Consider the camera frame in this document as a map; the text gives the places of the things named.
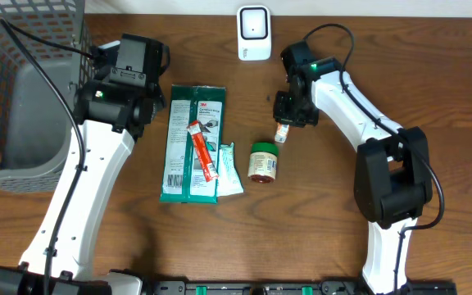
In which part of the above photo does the orange small box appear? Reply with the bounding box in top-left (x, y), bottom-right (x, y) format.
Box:
top-left (275, 123), bottom-right (289, 143)

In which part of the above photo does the green lid jar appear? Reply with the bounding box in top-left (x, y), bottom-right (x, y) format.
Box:
top-left (247, 143), bottom-right (279, 184)

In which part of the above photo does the light teal wipes packet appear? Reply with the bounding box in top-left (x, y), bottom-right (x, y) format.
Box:
top-left (217, 143), bottom-right (243, 197)

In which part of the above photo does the orange red stick sachet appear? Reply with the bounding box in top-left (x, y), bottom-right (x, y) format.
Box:
top-left (187, 120), bottom-right (219, 182)

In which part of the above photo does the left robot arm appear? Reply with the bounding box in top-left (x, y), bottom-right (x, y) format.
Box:
top-left (0, 34), bottom-right (170, 294)

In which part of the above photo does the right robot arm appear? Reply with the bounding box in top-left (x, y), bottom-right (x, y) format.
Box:
top-left (273, 40), bottom-right (432, 294)

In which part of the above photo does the white barcode scanner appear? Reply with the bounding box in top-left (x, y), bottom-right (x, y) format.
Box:
top-left (236, 5), bottom-right (272, 61)

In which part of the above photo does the grey plastic mesh basket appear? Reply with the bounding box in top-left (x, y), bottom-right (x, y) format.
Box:
top-left (0, 0), bottom-right (94, 193)

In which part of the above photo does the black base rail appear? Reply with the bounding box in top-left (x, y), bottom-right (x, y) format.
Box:
top-left (152, 280), bottom-right (458, 295)

